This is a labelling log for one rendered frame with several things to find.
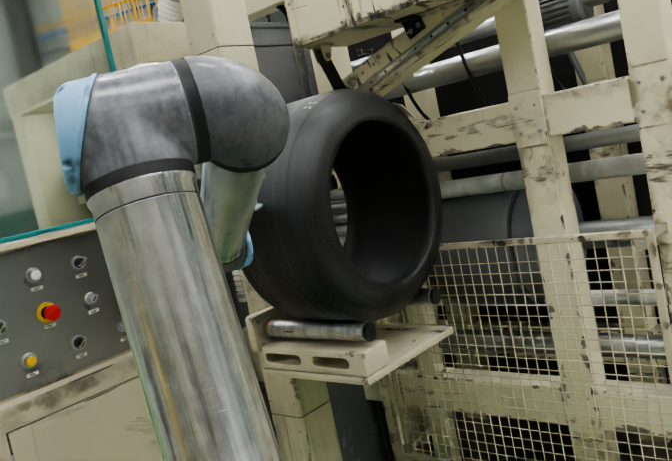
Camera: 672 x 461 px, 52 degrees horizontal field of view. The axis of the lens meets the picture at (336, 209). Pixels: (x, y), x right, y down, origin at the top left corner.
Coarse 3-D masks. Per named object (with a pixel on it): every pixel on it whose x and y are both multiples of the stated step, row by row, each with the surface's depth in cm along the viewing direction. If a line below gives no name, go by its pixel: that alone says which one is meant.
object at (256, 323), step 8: (256, 312) 180; (264, 312) 180; (272, 312) 182; (280, 312) 183; (248, 320) 177; (256, 320) 177; (264, 320) 179; (248, 328) 178; (256, 328) 177; (264, 328) 179; (256, 336) 177; (264, 336) 179; (256, 344) 177; (264, 344) 178
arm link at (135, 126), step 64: (64, 128) 66; (128, 128) 67; (192, 128) 70; (128, 192) 66; (192, 192) 70; (128, 256) 66; (192, 256) 67; (128, 320) 66; (192, 320) 65; (192, 384) 64; (256, 384) 68; (192, 448) 63; (256, 448) 65
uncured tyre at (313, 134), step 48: (336, 96) 160; (288, 144) 151; (336, 144) 153; (384, 144) 191; (288, 192) 147; (384, 192) 199; (432, 192) 180; (288, 240) 148; (336, 240) 150; (384, 240) 198; (432, 240) 177; (288, 288) 156; (336, 288) 152; (384, 288) 161
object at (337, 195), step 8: (336, 192) 219; (336, 200) 220; (344, 200) 229; (336, 208) 218; (344, 208) 216; (336, 216) 221; (344, 216) 218; (336, 224) 225; (344, 224) 227; (344, 232) 218; (344, 240) 220
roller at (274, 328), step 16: (272, 320) 179; (288, 320) 176; (304, 320) 172; (272, 336) 179; (288, 336) 174; (304, 336) 170; (320, 336) 166; (336, 336) 162; (352, 336) 159; (368, 336) 157
